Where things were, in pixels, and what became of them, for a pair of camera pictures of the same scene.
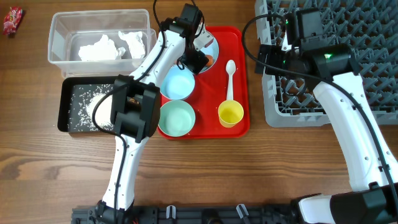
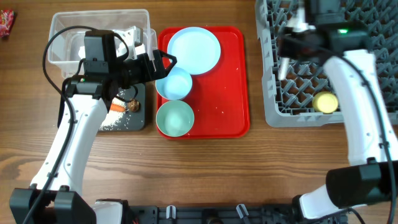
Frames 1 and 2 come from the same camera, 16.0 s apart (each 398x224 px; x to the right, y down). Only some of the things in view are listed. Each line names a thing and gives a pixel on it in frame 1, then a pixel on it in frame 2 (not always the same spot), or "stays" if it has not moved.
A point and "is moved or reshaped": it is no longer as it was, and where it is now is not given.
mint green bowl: [176, 118] stays
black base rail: [280, 214] stays
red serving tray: [220, 99] stays
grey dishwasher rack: [369, 27] stays
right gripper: [273, 53] to [285, 35]
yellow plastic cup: [230, 112] to [325, 102]
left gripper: [196, 62] to [148, 74]
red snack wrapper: [12, 20] is moved or reshaped
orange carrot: [210, 60] is moved or reshaped
